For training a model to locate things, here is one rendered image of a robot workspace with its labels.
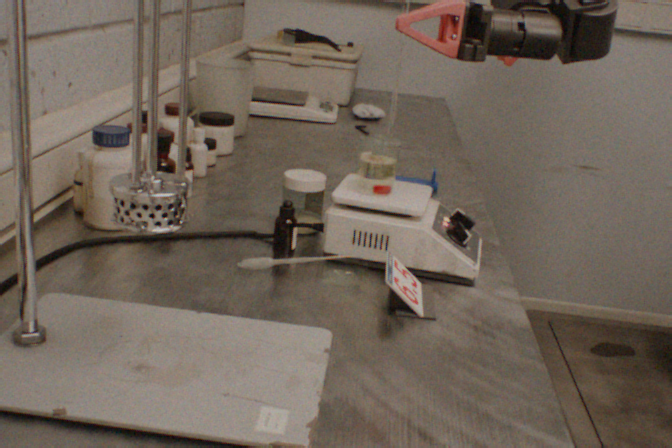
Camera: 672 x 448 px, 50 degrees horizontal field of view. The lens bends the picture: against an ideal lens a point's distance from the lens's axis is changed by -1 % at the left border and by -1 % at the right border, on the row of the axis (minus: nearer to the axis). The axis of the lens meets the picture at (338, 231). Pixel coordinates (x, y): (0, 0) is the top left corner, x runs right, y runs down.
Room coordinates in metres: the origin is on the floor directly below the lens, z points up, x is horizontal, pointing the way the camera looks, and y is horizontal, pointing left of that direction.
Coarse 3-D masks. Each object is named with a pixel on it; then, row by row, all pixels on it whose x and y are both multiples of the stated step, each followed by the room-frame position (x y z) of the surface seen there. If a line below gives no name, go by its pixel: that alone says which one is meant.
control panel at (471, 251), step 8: (440, 208) 0.94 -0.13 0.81; (440, 216) 0.91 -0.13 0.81; (448, 216) 0.93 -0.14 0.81; (440, 224) 0.88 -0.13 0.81; (448, 224) 0.90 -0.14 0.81; (440, 232) 0.85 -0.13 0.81; (472, 232) 0.94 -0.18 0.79; (448, 240) 0.85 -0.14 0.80; (472, 240) 0.91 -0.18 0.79; (456, 248) 0.84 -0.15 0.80; (464, 248) 0.86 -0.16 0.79; (472, 248) 0.88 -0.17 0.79; (472, 256) 0.85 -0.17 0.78
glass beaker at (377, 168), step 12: (372, 132) 0.93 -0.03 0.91; (384, 132) 0.93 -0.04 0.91; (396, 132) 0.92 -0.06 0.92; (360, 144) 0.90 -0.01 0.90; (372, 144) 0.88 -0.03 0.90; (384, 144) 0.88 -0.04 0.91; (396, 144) 0.88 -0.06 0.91; (360, 156) 0.90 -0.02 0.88; (372, 156) 0.88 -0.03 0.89; (384, 156) 0.88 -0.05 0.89; (396, 156) 0.89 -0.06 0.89; (360, 168) 0.89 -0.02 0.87; (372, 168) 0.88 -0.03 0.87; (384, 168) 0.88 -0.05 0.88; (396, 168) 0.89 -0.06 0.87; (360, 180) 0.89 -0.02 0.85; (372, 180) 0.88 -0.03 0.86; (384, 180) 0.88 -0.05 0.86; (360, 192) 0.89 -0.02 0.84; (372, 192) 0.88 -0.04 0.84; (384, 192) 0.88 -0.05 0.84
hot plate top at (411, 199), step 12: (348, 180) 0.94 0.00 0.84; (396, 180) 0.97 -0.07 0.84; (336, 192) 0.88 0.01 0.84; (348, 192) 0.89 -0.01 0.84; (396, 192) 0.91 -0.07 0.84; (408, 192) 0.92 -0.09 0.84; (420, 192) 0.92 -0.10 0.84; (348, 204) 0.86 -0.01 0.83; (360, 204) 0.86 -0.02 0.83; (372, 204) 0.86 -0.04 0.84; (384, 204) 0.85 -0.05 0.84; (396, 204) 0.86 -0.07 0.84; (408, 204) 0.86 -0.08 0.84; (420, 204) 0.87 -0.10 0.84
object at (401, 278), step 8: (392, 264) 0.79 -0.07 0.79; (400, 264) 0.81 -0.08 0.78; (392, 272) 0.76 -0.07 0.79; (400, 272) 0.79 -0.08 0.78; (408, 272) 0.81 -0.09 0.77; (392, 280) 0.74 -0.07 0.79; (400, 280) 0.76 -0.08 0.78; (408, 280) 0.79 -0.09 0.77; (416, 280) 0.81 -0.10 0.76; (400, 288) 0.74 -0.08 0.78; (408, 288) 0.76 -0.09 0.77; (416, 288) 0.79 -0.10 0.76; (408, 296) 0.74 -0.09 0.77; (416, 296) 0.76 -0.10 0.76; (416, 304) 0.74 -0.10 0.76
